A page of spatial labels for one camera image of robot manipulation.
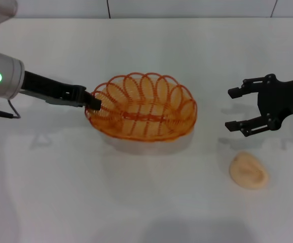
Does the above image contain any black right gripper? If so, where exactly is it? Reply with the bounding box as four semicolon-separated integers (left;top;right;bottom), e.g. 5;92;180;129
224;73;293;138

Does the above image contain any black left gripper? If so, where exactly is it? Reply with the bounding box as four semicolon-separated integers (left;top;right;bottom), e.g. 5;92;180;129
21;69;102;111

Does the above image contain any orange woven plastic basket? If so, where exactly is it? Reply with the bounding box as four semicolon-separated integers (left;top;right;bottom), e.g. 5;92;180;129
84;72;198;145

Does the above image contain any pale oval bread roll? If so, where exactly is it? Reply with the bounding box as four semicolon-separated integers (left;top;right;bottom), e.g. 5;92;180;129
228;150;269;191

